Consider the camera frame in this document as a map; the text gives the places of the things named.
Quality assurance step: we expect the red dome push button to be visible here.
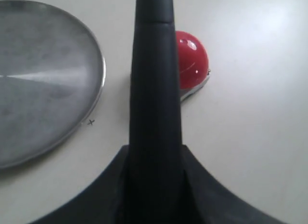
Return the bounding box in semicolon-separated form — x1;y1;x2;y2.
176;31;211;101

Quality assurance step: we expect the yellow black claw hammer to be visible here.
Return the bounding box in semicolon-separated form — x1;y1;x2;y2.
126;0;184;224

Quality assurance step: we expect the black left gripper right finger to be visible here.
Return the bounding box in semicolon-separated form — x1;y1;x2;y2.
182;145;282;224

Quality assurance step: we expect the round stainless steel plate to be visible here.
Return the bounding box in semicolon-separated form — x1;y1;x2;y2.
0;0;106;169

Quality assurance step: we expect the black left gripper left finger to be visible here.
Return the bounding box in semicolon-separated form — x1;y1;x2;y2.
36;145;128;224

